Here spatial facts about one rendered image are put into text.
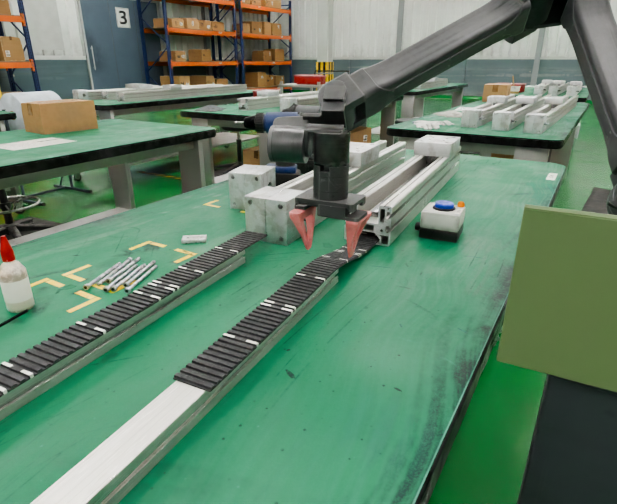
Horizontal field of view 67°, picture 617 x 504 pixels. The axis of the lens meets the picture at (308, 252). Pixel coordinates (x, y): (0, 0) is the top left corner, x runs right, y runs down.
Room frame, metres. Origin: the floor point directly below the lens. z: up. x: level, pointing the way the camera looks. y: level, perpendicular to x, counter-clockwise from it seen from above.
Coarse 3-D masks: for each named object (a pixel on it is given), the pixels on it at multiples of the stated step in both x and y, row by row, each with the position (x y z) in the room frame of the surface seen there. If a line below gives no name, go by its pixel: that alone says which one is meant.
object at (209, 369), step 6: (192, 360) 0.45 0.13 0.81; (198, 360) 0.45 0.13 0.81; (186, 366) 0.44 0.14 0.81; (192, 366) 0.44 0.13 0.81; (198, 366) 0.44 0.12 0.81; (204, 366) 0.44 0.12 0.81; (210, 366) 0.44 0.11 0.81; (216, 366) 0.44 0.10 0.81; (198, 372) 0.43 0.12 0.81; (204, 372) 0.43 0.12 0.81; (210, 372) 0.43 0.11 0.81; (216, 372) 0.43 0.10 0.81; (222, 372) 0.43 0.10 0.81; (228, 372) 0.43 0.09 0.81; (216, 378) 0.42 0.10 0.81; (222, 378) 0.42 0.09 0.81
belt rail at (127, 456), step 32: (320, 288) 0.67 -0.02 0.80; (288, 320) 0.57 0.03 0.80; (256, 352) 0.51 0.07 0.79; (224, 384) 0.44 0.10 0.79; (160, 416) 0.37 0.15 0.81; (192, 416) 0.39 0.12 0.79; (96, 448) 0.33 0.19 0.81; (128, 448) 0.33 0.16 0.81; (160, 448) 0.34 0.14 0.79; (64, 480) 0.29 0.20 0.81; (96, 480) 0.29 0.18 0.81; (128, 480) 0.31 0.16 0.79
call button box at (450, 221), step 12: (432, 204) 1.00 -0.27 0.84; (432, 216) 0.94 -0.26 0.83; (444, 216) 0.93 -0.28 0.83; (456, 216) 0.92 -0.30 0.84; (420, 228) 0.95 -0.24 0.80; (432, 228) 0.94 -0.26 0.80; (444, 228) 0.93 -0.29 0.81; (456, 228) 0.92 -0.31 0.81; (444, 240) 0.93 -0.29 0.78; (456, 240) 0.92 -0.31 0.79
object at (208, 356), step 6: (204, 354) 0.47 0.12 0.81; (210, 354) 0.47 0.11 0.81; (216, 354) 0.47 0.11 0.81; (204, 360) 0.46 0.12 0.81; (210, 360) 0.45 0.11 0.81; (216, 360) 0.45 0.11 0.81; (222, 360) 0.46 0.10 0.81; (228, 360) 0.45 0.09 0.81; (234, 360) 0.45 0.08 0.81; (240, 360) 0.45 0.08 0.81; (222, 366) 0.45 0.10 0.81; (228, 366) 0.44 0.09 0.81; (234, 366) 0.44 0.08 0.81
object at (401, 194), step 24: (408, 168) 1.28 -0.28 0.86; (432, 168) 1.25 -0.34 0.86; (456, 168) 1.57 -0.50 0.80; (360, 192) 1.01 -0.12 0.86; (384, 192) 1.09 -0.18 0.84; (408, 192) 1.01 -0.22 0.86; (432, 192) 1.25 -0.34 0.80; (384, 216) 0.93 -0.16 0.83; (408, 216) 1.02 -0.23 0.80; (384, 240) 0.92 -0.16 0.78
